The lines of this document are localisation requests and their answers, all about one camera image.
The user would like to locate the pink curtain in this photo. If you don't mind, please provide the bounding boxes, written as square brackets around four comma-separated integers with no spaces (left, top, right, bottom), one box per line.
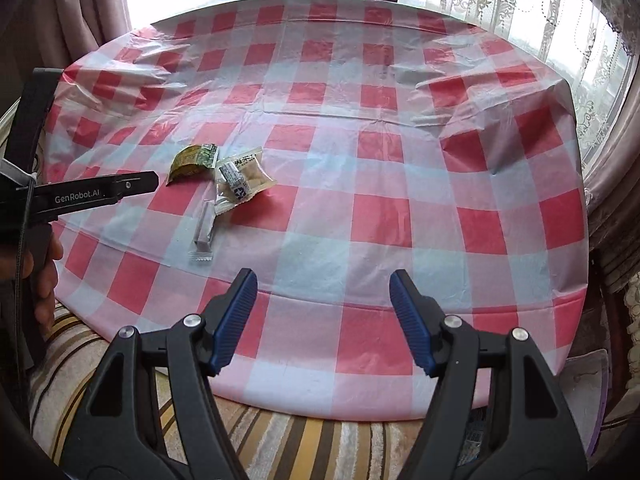
[585,75,639,273]
[1,0,131,110]

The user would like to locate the cream macadamia nut pack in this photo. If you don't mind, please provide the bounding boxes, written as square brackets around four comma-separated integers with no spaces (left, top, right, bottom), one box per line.
[214,148,277,216]

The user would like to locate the person left hand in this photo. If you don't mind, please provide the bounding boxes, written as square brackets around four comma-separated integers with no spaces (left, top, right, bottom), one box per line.
[1,224,64,335]

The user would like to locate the pink curtain left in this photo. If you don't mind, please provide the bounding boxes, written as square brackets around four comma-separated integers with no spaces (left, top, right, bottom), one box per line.
[1,0,131,110]

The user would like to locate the olive gold snack pack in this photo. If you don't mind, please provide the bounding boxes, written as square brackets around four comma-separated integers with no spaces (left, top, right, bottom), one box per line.
[166,143,219,185]

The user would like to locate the small clear stick packet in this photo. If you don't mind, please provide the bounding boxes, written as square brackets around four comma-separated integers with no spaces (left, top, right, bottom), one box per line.
[190,200,217,261]

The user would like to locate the red white checkered tablecloth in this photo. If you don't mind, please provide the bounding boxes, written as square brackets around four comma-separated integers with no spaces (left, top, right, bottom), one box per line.
[44,0,588,420]

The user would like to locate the purple white storage box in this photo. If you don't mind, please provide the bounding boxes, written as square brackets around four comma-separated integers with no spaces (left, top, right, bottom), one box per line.
[470,349,612,461]

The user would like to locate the striped towel cushion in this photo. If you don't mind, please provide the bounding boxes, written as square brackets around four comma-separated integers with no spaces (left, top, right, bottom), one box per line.
[27,303,482,480]

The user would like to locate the small white blue candy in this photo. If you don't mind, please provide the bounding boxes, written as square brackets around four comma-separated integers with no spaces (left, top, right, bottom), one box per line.
[219,162,250,202]

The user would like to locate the lace sheer curtain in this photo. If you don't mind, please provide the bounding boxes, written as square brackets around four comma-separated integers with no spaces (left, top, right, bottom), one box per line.
[399,0,639,165]

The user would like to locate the pink curtain right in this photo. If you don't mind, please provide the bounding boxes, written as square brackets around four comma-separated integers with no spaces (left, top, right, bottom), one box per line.
[585,75,639,273]

